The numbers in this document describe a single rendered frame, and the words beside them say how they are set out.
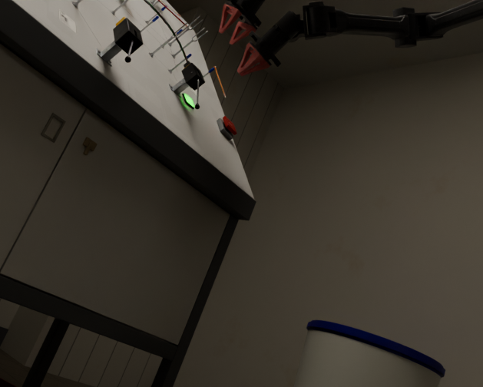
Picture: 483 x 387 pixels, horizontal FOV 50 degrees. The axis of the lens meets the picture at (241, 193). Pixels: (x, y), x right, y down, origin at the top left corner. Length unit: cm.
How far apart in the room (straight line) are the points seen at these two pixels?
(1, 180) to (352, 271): 231
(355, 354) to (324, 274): 117
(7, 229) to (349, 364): 139
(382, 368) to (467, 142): 153
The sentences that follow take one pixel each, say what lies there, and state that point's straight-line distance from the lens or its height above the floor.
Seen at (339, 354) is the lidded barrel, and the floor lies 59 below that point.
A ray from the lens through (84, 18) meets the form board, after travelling 136.
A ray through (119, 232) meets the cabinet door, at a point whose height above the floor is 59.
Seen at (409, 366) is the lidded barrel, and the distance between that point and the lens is 213.
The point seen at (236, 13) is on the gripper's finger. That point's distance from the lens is 152.
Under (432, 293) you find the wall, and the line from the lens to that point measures 283.
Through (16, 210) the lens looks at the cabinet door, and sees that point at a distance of 115.
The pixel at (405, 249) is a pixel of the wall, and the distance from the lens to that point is 299.
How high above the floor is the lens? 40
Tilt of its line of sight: 18 degrees up
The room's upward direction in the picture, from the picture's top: 22 degrees clockwise
